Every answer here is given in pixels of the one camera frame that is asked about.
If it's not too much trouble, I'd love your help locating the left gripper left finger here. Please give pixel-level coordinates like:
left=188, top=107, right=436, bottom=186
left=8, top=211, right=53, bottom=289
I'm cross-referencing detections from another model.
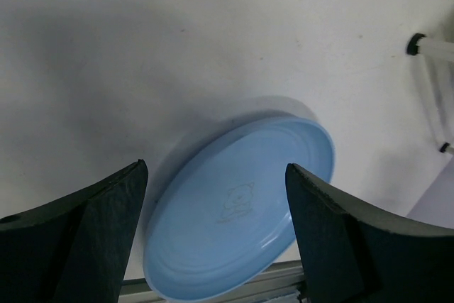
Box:
left=1, top=160, right=148, bottom=302

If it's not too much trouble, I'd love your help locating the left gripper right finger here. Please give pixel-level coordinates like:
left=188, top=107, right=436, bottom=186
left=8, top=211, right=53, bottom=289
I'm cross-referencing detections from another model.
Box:
left=285, top=164, right=453, bottom=302

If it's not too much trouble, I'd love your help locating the blue plate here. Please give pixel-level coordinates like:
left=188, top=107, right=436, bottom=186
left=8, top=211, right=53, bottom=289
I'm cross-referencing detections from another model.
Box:
left=143, top=96, right=335, bottom=290

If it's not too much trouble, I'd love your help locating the steel two-tier dish rack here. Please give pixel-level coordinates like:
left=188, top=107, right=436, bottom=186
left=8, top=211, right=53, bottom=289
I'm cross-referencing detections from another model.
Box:
left=405, top=33, right=453, bottom=155

